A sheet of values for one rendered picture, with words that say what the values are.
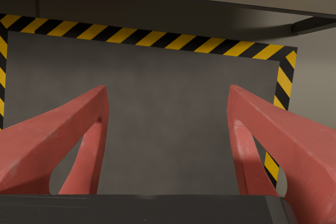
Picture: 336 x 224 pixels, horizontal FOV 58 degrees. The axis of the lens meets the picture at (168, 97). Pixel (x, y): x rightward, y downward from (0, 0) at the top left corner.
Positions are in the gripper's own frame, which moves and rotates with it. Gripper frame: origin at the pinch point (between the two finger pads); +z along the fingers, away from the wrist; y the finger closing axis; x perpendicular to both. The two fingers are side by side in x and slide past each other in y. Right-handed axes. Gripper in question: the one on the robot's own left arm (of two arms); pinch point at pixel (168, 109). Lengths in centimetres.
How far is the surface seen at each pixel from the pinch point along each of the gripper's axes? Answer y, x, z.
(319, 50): -58, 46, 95
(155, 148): 5, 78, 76
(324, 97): -61, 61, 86
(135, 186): 13, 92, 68
